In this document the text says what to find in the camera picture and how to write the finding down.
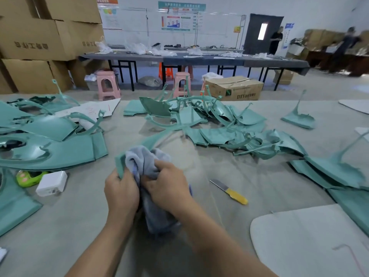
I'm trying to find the person's left forearm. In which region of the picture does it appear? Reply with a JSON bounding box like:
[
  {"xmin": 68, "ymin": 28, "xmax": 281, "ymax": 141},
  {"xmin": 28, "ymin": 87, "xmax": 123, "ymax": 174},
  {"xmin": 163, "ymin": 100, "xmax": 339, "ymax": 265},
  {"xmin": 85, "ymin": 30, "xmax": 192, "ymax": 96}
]
[{"xmin": 65, "ymin": 219, "xmax": 136, "ymax": 277}]

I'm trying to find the colourful wall poster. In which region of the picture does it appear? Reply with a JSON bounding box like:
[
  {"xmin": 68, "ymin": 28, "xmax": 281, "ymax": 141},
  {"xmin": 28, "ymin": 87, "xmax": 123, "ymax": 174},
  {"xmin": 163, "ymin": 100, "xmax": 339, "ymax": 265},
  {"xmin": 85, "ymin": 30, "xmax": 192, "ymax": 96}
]
[{"xmin": 161, "ymin": 12, "xmax": 196, "ymax": 32}]

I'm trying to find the person's right forearm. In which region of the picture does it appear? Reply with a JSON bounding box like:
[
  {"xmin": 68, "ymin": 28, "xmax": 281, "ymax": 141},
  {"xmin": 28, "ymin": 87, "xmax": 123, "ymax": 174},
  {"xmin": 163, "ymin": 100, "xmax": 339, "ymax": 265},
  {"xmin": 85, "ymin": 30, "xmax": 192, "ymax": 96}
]
[{"xmin": 176, "ymin": 205, "xmax": 279, "ymax": 277}]

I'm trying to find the yellow-handled deburring knife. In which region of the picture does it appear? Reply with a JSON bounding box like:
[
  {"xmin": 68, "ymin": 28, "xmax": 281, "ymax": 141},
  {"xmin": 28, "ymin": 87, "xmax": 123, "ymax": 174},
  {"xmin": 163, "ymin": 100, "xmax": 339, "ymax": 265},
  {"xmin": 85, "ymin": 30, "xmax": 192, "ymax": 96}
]
[{"xmin": 209, "ymin": 178, "xmax": 249, "ymax": 206}]

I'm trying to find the green and yellow gadget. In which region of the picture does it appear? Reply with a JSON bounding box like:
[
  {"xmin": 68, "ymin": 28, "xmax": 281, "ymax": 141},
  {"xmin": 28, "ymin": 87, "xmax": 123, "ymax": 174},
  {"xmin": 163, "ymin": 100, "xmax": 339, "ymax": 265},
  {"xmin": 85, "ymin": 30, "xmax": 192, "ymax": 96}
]
[{"xmin": 15, "ymin": 170, "xmax": 48, "ymax": 188}]

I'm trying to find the white power adapter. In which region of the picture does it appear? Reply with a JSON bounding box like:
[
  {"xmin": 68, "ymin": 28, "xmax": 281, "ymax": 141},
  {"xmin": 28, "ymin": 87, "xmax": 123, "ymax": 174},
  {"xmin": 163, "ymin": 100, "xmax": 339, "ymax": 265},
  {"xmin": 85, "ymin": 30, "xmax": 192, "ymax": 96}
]
[{"xmin": 36, "ymin": 170, "xmax": 68, "ymax": 197}]

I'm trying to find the stack of brown cardboard boxes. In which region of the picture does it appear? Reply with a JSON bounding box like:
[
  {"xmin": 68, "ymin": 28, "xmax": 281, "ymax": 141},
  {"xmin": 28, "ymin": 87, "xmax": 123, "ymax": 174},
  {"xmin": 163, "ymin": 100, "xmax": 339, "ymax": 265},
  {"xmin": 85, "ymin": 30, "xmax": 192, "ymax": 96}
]
[{"xmin": 0, "ymin": 0, "xmax": 106, "ymax": 95}]

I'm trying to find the person's right hand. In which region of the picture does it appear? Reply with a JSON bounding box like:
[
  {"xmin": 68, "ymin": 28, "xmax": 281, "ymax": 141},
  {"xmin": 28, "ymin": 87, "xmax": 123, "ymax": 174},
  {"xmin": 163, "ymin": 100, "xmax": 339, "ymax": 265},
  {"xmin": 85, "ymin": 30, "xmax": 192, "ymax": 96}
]
[{"xmin": 141, "ymin": 160, "xmax": 197, "ymax": 220}]

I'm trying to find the person's left hand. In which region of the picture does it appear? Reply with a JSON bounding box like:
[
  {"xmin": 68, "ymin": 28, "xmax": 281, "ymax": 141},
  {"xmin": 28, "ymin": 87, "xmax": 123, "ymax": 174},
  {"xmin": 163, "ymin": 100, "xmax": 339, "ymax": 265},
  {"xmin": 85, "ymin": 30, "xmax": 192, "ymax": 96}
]
[{"xmin": 104, "ymin": 168, "xmax": 141, "ymax": 229}]

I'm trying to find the long grey work table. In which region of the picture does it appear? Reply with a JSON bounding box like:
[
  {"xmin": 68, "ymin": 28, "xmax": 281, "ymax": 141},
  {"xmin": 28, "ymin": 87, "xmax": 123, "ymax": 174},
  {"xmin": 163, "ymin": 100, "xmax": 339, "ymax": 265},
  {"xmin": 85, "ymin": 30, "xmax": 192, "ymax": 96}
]
[{"xmin": 80, "ymin": 51, "xmax": 311, "ymax": 91}]

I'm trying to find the white foam sheet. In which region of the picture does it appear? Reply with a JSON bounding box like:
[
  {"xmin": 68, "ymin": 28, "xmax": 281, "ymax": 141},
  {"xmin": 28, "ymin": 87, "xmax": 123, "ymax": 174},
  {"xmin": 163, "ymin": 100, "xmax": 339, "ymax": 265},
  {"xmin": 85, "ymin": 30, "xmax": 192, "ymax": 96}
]
[
  {"xmin": 338, "ymin": 99, "xmax": 369, "ymax": 115},
  {"xmin": 249, "ymin": 204, "xmax": 369, "ymax": 277}
]

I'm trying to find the grey-blue wiping cloth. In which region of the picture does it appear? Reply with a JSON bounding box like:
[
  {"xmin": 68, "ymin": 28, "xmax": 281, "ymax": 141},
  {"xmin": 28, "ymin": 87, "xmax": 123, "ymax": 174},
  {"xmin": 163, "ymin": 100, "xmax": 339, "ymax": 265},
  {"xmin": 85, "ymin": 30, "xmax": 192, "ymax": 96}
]
[{"xmin": 124, "ymin": 145, "xmax": 194, "ymax": 235}]

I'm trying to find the pile of green plastic parts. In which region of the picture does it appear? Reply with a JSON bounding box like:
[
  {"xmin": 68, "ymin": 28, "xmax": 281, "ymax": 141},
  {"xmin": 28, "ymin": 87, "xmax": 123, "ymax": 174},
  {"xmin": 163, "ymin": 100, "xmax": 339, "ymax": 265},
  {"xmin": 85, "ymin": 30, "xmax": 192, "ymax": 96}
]
[{"xmin": 0, "ymin": 79, "xmax": 369, "ymax": 237}]

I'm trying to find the brown cardboard box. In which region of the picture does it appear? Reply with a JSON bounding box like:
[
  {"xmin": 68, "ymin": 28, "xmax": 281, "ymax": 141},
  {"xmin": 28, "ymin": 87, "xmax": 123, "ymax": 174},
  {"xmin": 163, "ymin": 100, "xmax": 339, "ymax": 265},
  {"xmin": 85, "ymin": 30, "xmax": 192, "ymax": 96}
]
[{"xmin": 203, "ymin": 76, "xmax": 264, "ymax": 102}]

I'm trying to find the heap of clear plastic bags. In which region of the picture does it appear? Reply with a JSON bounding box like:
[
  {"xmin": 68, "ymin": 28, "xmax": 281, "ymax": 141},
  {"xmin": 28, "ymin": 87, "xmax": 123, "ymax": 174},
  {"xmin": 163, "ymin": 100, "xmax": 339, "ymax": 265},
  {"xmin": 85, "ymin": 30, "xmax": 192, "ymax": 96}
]
[{"xmin": 95, "ymin": 41, "xmax": 178, "ymax": 57}]

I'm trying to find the pink plastic stool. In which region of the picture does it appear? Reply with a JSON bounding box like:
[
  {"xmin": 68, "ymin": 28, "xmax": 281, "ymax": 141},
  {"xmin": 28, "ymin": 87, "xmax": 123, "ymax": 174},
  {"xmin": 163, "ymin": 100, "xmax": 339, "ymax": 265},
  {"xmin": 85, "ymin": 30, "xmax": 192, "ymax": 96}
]
[
  {"xmin": 173, "ymin": 71, "xmax": 192, "ymax": 98},
  {"xmin": 96, "ymin": 70, "xmax": 122, "ymax": 102}
]

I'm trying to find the dark door with window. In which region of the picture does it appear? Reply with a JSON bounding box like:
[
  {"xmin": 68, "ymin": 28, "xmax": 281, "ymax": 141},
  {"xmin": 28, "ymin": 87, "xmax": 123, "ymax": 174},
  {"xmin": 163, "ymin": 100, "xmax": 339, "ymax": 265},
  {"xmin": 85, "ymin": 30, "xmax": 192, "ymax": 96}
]
[{"xmin": 243, "ymin": 13, "xmax": 284, "ymax": 55}]

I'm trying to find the white paper sheet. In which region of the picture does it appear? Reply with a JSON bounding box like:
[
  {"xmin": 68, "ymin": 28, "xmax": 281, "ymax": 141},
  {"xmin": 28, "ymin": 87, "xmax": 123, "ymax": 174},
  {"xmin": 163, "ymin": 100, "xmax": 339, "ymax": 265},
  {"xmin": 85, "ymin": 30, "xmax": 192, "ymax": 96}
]
[{"xmin": 55, "ymin": 98, "xmax": 122, "ymax": 130}]

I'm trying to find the single green plastic part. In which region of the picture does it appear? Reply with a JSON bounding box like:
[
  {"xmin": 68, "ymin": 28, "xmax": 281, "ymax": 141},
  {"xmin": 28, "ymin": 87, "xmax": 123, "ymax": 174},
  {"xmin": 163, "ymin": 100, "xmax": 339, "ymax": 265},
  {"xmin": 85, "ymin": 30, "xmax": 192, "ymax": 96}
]
[{"xmin": 114, "ymin": 125, "xmax": 186, "ymax": 179}]

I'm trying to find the orange object under table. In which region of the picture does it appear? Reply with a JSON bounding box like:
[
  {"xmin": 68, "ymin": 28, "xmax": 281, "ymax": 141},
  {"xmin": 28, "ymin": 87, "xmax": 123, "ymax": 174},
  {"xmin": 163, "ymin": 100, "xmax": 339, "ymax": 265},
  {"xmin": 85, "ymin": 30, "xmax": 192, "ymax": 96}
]
[{"xmin": 158, "ymin": 62, "xmax": 174, "ymax": 81}]

